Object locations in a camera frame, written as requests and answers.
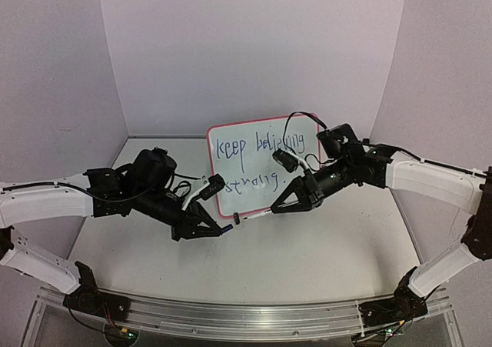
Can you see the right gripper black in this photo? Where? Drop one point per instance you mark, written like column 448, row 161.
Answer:
column 312, row 191

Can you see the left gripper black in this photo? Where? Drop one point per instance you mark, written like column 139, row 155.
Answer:
column 197, row 214

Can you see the whiteboard marker white blue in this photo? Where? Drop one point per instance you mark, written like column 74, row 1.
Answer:
column 257, row 215

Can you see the pink framed whiteboard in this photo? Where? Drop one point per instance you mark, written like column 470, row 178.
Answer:
column 241, row 153

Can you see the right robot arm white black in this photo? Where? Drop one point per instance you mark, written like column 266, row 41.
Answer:
column 358, row 162

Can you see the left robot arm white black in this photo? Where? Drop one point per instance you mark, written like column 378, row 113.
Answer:
column 146, row 186

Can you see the wire whiteboard stand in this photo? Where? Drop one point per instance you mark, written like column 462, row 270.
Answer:
column 237, row 218

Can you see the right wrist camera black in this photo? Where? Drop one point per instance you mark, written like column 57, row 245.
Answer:
column 289, row 161

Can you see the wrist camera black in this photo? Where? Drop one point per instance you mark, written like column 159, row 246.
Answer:
column 289, row 161
column 203, row 189

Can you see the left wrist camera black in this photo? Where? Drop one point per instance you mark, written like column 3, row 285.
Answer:
column 203, row 189

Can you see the aluminium front rail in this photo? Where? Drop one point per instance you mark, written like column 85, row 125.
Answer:
column 152, row 321

